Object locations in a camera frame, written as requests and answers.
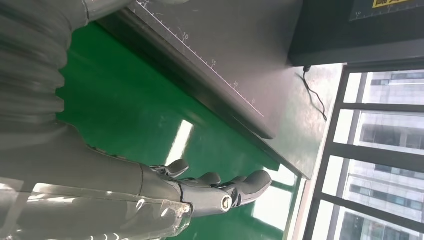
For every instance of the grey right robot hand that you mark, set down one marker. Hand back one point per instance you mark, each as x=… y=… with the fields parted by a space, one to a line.
x=82 y=172

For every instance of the ruler label yellow sticker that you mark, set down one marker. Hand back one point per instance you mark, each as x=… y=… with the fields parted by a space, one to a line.
x=381 y=10

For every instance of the clear plastic wrist cover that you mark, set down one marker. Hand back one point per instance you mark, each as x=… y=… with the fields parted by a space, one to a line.
x=99 y=215

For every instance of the black inbound scanner machine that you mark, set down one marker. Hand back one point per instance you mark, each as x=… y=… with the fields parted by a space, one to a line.
x=232 y=39

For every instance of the black window frame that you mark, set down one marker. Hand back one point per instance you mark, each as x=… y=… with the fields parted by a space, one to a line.
x=364 y=155

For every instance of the green conveyor belt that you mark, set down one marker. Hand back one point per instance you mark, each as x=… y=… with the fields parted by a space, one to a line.
x=132 y=116

